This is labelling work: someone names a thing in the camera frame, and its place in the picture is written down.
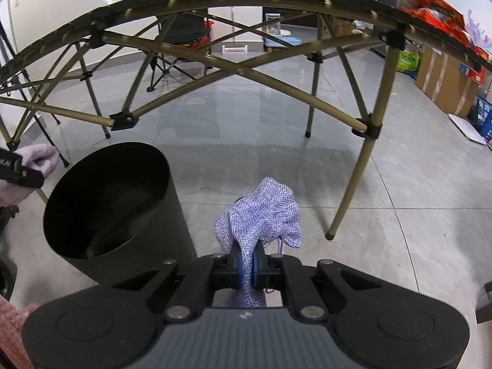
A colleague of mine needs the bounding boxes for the blue printed box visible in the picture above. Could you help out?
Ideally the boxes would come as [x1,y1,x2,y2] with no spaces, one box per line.
[474,96,492,141]

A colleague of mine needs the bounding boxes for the red snack packet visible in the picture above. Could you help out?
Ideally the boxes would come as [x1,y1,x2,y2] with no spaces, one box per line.
[377,0,492,62]

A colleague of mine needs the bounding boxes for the black folding chair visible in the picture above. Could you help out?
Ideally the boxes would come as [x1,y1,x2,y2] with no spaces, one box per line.
[146,11,214,93]

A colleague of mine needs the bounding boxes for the person's pink fleece clothing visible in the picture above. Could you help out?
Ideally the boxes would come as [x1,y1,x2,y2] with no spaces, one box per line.
[0,296,43,369]

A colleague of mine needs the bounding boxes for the brown cardboard boxes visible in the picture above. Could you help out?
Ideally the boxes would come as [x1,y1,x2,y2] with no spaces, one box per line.
[415,44,481,118]

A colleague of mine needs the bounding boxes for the purple mesh pouch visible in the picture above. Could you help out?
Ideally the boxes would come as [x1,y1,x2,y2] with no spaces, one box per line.
[213,177,304,308]

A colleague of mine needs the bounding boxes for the lavender fuzzy cloth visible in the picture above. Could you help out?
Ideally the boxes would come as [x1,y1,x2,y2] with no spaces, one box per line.
[0,144,60,206]

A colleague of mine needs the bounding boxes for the white mop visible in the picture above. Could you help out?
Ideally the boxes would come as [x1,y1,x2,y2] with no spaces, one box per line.
[222,0,247,54]

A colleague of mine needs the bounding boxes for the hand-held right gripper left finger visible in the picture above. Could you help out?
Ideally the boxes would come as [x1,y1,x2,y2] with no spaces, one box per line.
[111,243,249,321]

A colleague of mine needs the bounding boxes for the black round bin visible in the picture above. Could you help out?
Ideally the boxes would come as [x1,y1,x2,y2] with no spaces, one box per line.
[43,142,198,287]

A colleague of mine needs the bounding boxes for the white flat scale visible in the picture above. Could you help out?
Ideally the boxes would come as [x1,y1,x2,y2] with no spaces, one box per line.
[449,113,489,146]

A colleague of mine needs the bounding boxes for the green bag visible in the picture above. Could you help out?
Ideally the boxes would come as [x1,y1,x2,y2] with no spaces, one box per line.
[396,48,421,73]

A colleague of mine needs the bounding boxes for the tan folding table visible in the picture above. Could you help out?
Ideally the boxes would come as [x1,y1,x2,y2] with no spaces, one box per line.
[0,0,492,241]

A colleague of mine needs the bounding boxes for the black tripod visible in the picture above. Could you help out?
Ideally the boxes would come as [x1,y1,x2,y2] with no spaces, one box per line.
[0,19,70,168]

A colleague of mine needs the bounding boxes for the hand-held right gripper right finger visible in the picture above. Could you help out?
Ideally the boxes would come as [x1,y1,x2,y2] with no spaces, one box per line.
[252,242,386,321]

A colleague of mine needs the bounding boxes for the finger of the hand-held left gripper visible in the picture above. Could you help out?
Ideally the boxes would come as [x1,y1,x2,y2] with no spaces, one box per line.
[0,148,45,190]

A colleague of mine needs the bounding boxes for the blue pet feeder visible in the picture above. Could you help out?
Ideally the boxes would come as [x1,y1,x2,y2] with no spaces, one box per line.
[264,13,301,49]

